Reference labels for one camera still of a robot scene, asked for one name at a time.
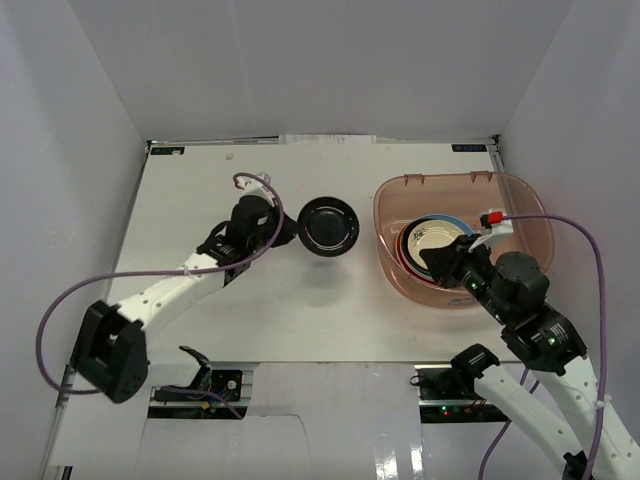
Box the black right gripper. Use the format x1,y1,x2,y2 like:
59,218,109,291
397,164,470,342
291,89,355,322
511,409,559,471
418,233,513,325

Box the cream plate with flowers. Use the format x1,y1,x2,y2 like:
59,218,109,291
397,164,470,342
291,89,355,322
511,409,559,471
401,217,470,269

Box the red teal floral plate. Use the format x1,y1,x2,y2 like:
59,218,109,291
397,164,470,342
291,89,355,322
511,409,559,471
396,221,452,285

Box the light blue plastic plate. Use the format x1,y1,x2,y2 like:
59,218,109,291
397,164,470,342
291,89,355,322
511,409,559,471
399,213,476,286

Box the black glossy plate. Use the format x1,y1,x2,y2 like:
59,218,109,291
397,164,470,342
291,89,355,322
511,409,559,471
297,196,360,258

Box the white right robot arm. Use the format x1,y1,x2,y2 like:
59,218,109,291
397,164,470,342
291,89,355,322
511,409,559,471
420,236,639,479

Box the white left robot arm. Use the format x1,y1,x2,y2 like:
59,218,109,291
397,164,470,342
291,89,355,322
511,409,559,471
71,194,298,404

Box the pink transparent plastic bin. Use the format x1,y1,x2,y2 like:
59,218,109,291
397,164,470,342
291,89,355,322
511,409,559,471
373,171,544,310

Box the white papers at back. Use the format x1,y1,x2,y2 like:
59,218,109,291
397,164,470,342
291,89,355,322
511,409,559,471
279,134,377,145

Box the right black corner label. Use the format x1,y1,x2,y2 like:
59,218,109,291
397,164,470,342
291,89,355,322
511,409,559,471
451,144,487,153

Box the black corner label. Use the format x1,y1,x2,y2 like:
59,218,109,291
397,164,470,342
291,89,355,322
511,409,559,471
451,144,487,153
149,146,185,156

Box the left black corner label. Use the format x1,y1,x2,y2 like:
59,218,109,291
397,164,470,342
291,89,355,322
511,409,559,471
149,146,185,156

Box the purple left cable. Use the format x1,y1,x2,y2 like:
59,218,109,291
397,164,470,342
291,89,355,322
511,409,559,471
34,172,286,419

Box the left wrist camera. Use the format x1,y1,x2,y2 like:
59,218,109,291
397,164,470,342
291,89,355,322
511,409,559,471
233,172,275,205

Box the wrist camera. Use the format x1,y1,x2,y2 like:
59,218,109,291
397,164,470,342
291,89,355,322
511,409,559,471
469,209,514,251
233,172,275,205

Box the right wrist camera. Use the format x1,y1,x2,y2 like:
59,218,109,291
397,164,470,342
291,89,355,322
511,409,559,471
469,209,514,251

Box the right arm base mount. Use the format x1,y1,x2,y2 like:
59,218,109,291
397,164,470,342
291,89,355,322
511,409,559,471
409,367,507,425

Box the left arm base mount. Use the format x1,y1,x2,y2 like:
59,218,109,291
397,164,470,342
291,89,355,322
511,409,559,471
149,345,247,420

